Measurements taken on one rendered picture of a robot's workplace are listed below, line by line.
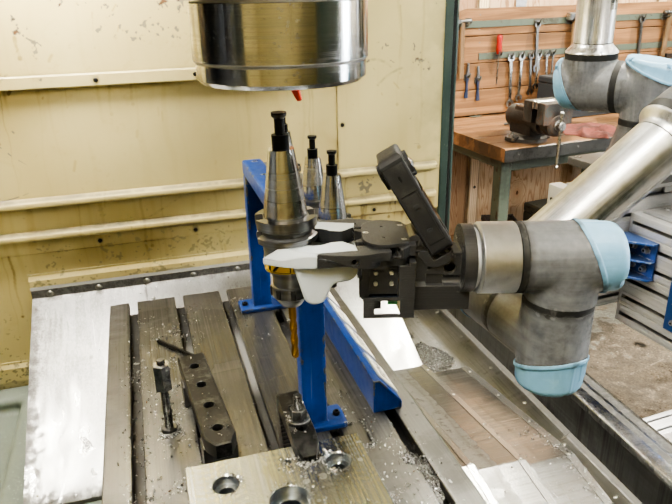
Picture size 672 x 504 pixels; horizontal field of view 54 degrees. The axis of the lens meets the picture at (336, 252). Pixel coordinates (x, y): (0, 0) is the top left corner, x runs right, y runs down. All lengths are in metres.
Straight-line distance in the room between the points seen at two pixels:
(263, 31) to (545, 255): 0.34
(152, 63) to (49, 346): 0.70
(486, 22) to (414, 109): 1.92
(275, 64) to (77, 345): 1.21
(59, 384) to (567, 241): 1.21
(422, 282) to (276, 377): 0.58
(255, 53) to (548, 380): 0.45
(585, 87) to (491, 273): 1.01
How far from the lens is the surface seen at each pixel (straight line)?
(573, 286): 0.70
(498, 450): 1.29
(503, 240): 0.67
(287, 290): 0.68
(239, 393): 1.18
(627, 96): 1.61
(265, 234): 0.66
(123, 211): 1.70
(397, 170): 0.63
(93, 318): 1.71
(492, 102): 3.76
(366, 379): 1.12
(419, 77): 1.78
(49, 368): 1.65
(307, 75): 0.56
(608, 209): 0.88
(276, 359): 1.26
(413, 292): 0.67
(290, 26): 0.55
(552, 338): 0.73
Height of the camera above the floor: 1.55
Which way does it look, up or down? 22 degrees down
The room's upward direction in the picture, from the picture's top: 1 degrees counter-clockwise
